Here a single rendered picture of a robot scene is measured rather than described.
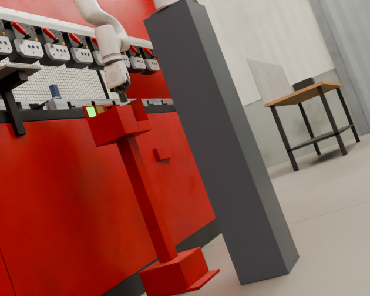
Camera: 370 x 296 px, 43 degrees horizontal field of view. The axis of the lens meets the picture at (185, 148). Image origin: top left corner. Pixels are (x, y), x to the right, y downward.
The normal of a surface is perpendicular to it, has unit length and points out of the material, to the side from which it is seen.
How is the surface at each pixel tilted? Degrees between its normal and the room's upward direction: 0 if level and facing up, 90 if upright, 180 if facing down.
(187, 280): 90
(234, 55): 90
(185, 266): 90
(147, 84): 90
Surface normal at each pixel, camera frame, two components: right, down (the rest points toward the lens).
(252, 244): -0.43, 0.11
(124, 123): 0.81, -0.33
